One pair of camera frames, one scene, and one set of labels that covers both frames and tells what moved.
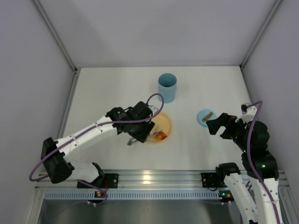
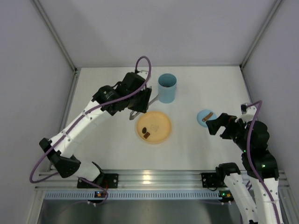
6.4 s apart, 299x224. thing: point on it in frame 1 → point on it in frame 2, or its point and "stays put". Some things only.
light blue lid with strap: x=205 y=115 stays put
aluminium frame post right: x=269 y=16 stays put
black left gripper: x=142 y=131 → x=144 y=100
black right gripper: x=224 y=126 stays put
